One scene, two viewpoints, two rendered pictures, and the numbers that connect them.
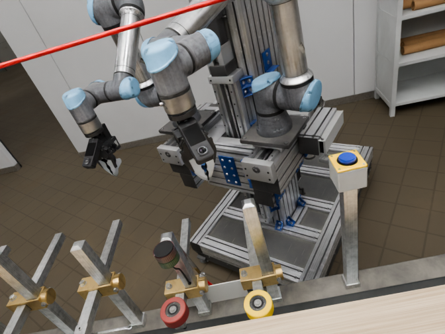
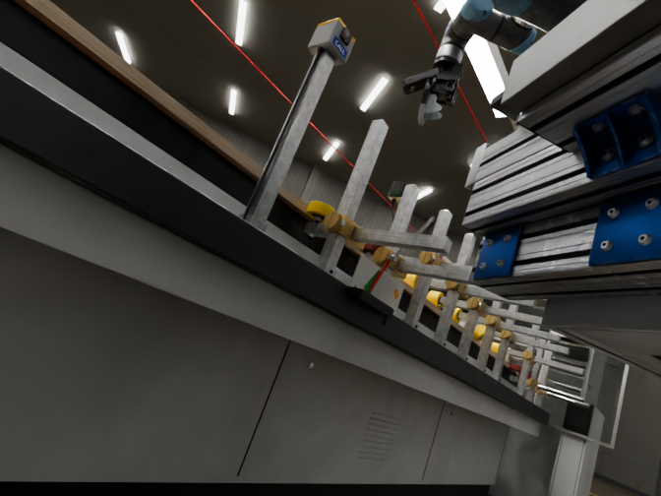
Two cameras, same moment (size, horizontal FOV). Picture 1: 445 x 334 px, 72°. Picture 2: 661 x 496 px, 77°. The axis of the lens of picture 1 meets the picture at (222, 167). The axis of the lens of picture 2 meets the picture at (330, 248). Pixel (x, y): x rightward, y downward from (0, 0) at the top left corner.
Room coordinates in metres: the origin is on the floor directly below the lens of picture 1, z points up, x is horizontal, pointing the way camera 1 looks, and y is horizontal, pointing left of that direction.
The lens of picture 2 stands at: (1.19, -0.89, 0.52)
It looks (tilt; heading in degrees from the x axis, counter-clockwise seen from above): 14 degrees up; 125
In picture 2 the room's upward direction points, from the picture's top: 21 degrees clockwise
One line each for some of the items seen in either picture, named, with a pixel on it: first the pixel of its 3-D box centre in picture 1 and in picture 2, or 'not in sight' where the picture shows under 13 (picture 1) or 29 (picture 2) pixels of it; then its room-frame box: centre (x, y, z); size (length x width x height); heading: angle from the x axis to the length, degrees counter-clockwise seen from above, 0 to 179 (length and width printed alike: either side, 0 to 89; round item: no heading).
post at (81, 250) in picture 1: (114, 290); (427, 272); (0.67, 0.46, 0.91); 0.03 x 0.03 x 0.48; 82
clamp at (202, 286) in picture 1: (187, 288); (390, 263); (0.64, 0.24, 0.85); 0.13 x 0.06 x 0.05; 82
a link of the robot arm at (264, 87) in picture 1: (269, 91); not in sight; (1.12, -0.26, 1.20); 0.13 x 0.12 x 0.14; 40
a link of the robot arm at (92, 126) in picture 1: (89, 124); not in sight; (1.10, 0.42, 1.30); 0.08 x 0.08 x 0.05
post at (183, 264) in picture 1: (191, 283); (390, 254); (0.64, 0.21, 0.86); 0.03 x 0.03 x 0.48; 82
